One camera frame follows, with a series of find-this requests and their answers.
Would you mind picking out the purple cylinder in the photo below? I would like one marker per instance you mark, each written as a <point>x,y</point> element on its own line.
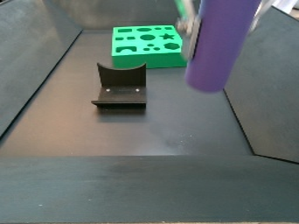
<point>224,23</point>

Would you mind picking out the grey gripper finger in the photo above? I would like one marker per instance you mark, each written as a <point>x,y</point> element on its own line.
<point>260,11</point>
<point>186,26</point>

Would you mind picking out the green shape sorter board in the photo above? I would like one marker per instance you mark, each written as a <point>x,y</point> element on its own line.
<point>152,45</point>

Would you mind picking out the black curved stand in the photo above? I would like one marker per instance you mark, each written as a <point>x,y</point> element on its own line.
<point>121,86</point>

